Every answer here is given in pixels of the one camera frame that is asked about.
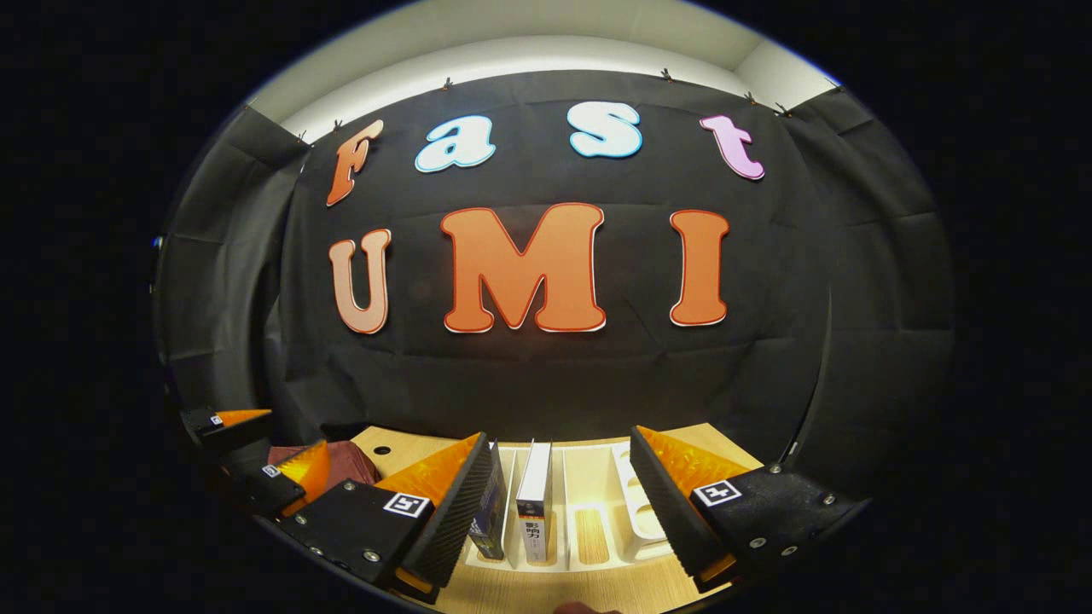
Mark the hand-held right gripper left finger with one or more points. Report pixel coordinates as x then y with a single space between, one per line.
456 520

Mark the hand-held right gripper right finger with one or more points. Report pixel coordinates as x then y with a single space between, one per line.
670 512

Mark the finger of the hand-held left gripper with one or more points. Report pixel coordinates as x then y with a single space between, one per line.
281 486
222 426

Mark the blue cover book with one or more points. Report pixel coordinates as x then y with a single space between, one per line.
490 512

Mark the maroon schoolbag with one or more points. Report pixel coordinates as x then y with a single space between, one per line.
350 465

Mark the cream plastic bookshelf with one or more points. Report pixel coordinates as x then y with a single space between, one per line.
589 486

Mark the grey face cover book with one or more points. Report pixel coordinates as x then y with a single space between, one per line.
535 486

